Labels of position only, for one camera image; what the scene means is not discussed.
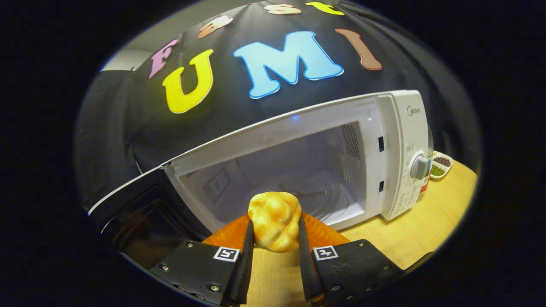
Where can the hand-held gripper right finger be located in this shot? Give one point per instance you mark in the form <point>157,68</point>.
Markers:
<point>308,268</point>

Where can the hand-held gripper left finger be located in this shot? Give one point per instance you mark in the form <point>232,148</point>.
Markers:
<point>246,264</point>

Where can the golden bread roll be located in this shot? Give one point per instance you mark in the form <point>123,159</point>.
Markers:
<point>275,221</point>

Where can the white microwave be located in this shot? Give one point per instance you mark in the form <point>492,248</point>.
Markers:
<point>298,128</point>

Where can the clear plastic water bottle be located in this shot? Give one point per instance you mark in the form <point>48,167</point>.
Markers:
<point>429,170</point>

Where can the white divided bean tray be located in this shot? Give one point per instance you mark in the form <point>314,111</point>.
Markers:
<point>441,164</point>

